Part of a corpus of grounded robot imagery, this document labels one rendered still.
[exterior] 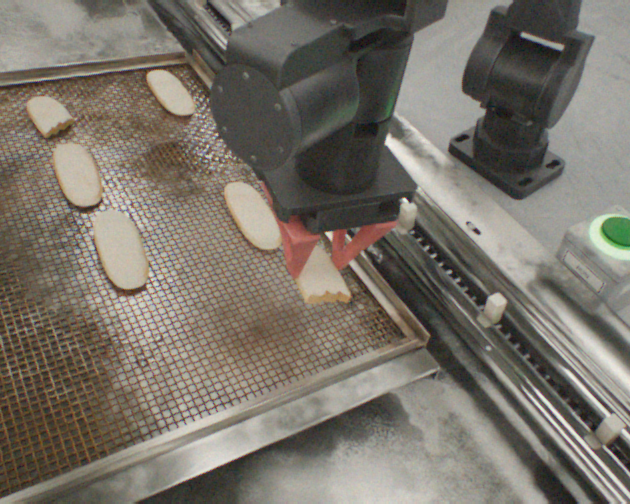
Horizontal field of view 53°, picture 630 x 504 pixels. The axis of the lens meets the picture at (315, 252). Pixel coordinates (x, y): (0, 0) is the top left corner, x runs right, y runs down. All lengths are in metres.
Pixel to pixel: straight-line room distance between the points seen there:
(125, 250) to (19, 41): 0.41
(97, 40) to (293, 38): 0.60
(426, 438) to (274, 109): 0.35
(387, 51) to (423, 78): 0.58
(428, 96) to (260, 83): 0.61
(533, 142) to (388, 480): 0.42
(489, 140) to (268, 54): 0.49
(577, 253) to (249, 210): 0.31
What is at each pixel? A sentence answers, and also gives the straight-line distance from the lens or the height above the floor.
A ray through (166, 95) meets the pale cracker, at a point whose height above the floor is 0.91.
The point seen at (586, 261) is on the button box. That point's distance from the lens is 0.65.
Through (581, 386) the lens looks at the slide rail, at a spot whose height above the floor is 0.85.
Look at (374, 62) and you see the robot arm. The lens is 0.37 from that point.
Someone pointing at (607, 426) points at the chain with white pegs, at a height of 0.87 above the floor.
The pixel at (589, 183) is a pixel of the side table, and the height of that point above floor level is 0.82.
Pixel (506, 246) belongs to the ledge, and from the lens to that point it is 0.66.
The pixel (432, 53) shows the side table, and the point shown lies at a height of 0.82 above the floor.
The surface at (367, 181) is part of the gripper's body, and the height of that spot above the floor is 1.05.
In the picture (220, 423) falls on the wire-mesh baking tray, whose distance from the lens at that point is 0.46.
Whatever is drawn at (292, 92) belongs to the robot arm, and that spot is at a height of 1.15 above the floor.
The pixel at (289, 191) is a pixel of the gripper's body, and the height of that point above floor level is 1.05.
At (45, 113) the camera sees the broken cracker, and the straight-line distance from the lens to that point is 0.73.
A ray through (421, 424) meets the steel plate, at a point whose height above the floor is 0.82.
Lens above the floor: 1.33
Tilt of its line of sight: 49 degrees down
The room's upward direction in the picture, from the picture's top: straight up
